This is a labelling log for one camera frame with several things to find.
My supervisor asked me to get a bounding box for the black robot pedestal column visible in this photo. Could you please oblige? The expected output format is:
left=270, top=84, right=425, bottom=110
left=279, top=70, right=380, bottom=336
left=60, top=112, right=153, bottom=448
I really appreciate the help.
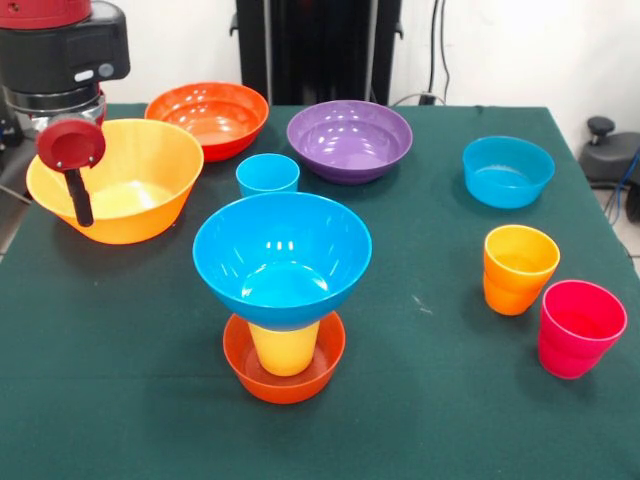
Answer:
left=229, top=0, right=404, bottom=106

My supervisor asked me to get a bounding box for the dark green tablecloth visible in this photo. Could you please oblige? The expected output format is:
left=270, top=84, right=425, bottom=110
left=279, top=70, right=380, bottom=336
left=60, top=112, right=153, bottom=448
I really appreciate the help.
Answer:
left=0, top=102, right=640, bottom=480

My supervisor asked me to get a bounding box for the yellow cup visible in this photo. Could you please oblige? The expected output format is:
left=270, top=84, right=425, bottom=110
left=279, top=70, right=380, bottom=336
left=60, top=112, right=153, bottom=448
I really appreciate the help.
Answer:
left=247, top=319, right=322, bottom=378

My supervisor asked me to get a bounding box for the black computer tower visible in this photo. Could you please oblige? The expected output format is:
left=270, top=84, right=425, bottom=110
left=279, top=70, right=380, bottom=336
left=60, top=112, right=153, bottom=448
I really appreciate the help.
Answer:
left=0, top=97, right=24, bottom=149

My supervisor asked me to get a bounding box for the orange cup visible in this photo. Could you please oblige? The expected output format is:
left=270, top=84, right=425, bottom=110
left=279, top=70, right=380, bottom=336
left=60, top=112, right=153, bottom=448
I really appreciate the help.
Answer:
left=482, top=224, right=562, bottom=317

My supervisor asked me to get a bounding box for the small red bowl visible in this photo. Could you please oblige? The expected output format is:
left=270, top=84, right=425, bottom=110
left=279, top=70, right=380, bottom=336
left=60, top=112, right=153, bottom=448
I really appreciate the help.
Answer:
left=222, top=309, right=347, bottom=405

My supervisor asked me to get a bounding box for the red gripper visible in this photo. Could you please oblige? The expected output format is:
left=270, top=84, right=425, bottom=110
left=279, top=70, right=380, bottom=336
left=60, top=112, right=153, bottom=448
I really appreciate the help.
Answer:
left=35, top=117, right=108, bottom=229

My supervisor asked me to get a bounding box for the small blue bowl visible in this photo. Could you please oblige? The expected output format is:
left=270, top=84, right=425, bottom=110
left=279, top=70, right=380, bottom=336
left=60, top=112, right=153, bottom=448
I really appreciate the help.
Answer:
left=461, top=135, right=556, bottom=210

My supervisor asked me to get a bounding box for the large blue bowl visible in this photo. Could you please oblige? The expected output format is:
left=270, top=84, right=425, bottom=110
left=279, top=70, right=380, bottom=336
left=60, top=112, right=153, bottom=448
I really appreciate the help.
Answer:
left=192, top=191, right=374, bottom=333

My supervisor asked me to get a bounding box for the blue cable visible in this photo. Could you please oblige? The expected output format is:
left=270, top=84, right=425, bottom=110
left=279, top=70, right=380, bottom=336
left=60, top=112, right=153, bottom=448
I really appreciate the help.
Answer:
left=604, top=149, right=640, bottom=221

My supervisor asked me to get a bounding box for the blue cup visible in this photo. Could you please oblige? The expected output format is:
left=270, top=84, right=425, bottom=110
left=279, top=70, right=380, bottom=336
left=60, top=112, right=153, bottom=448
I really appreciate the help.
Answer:
left=235, top=152, right=301, bottom=198

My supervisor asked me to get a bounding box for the black wall cable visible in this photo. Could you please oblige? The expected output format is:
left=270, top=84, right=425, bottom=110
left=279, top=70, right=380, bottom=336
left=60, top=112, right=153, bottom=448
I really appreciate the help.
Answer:
left=389, top=0, right=454, bottom=107

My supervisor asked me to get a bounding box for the large orange bowl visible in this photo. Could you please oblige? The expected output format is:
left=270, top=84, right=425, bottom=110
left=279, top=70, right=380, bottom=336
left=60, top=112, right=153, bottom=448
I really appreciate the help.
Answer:
left=25, top=118, right=205, bottom=246

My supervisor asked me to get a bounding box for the grey black floor base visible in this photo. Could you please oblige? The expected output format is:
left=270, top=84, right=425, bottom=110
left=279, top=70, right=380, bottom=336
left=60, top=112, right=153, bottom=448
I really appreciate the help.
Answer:
left=578, top=116, right=640, bottom=224
left=0, top=122, right=51, bottom=201

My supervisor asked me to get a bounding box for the pink cup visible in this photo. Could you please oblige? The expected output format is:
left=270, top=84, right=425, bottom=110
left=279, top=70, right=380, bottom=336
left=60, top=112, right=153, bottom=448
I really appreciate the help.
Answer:
left=537, top=279, right=629, bottom=381

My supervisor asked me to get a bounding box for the purple bowl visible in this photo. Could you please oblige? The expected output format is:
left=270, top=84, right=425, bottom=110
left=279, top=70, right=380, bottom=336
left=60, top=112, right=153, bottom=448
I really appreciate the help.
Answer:
left=286, top=99, right=414, bottom=186

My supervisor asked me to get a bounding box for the large red bowl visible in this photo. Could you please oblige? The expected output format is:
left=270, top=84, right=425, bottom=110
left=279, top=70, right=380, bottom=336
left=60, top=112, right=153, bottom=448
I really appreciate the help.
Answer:
left=144, top=80, right=271, bottom=163

